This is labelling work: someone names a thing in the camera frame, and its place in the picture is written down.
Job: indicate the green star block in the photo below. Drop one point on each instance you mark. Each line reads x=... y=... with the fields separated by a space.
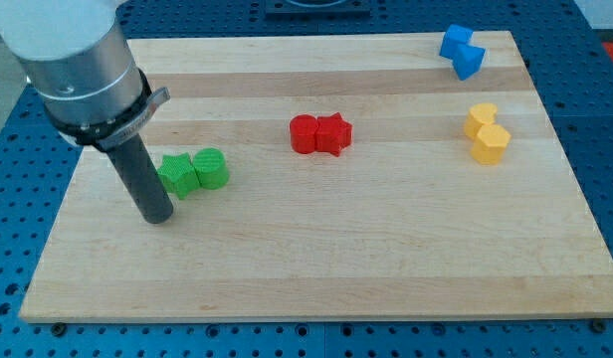
x=178 y=175

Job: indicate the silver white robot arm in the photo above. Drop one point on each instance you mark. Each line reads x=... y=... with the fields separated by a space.
x=76 y=56

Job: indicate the red star block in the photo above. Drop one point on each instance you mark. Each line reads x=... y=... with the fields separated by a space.
x=333 y=134

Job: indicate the red cylinder block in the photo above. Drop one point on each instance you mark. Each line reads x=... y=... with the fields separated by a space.
x=303 y=128

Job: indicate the light wooden board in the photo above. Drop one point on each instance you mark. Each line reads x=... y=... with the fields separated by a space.
x=403 y=225

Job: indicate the green cylinder block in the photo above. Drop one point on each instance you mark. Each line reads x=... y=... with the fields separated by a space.
x=211 y=168

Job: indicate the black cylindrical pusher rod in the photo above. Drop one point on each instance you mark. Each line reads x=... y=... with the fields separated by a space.
x=139 y=176

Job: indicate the yellow heart block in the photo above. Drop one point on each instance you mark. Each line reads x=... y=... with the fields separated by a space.
x=479 y=115

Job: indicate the yellow hexagon block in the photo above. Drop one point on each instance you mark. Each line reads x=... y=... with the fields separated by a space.
x=490 y=144

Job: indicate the blue pentagon block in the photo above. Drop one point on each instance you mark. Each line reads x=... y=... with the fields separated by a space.
x=467 y=60

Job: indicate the blue cube block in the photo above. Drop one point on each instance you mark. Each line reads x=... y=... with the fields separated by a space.
x=454 y=36

